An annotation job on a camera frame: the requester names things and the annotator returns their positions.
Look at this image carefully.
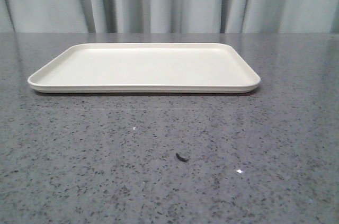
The cream rectangular plastic tray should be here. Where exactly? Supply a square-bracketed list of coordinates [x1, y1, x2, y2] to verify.
[28, 43, 261, 93]

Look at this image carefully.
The small black debris piece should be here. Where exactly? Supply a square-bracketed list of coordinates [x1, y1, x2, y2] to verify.
[175, 153, 189, 163]

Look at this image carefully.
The pale grey pleated curtain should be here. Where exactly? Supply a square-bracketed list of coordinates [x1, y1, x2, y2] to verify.
[1, 0, 338, 33]

